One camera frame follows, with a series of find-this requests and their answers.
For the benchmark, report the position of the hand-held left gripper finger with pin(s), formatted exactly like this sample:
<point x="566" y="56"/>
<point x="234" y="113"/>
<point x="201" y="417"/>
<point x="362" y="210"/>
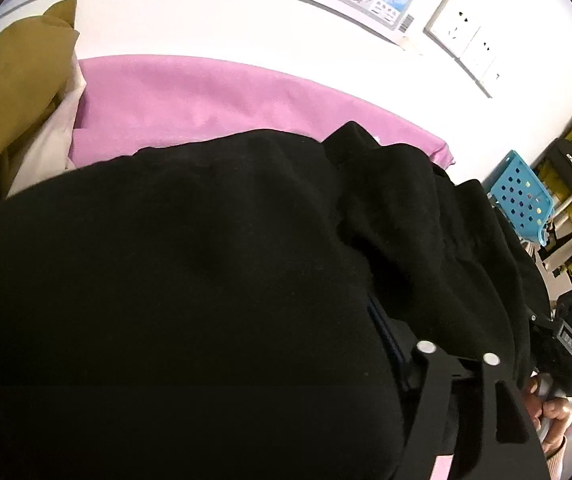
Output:
<point x="391" y="345"/>

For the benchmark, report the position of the black jacket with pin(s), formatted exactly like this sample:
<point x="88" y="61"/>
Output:
<point x="205" y="285"/>

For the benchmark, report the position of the person's right forearm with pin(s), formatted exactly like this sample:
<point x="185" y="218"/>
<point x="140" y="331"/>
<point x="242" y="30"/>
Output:
<point x="556" y="457"/>

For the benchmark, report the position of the white clothes rack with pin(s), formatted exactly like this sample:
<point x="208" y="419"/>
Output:
<point x="561" y="240"/>

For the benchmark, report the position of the person's right hand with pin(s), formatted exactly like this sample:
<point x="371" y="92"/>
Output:
<point x="553" y="410"/>

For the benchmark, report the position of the blue perforated basket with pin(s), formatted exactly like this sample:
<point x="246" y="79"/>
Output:
<point x="523" y="200"/>

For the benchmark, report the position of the black handbag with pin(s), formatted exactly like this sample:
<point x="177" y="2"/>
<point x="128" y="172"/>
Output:
<point x="570" y="166"/>

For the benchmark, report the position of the pink bed sheet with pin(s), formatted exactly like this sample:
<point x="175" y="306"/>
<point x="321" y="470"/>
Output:
<point x="215" y="105"/>

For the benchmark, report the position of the white cloth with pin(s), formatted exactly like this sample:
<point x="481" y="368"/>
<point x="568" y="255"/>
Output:
<point x="48" y="145"/>

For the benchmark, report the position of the mustard cloth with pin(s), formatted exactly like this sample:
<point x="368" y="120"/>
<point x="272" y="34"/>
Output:
<point x="5" y="105"/>

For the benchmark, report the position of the white wall socket panel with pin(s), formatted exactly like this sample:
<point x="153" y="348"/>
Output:
<point x="466" y="40"/>

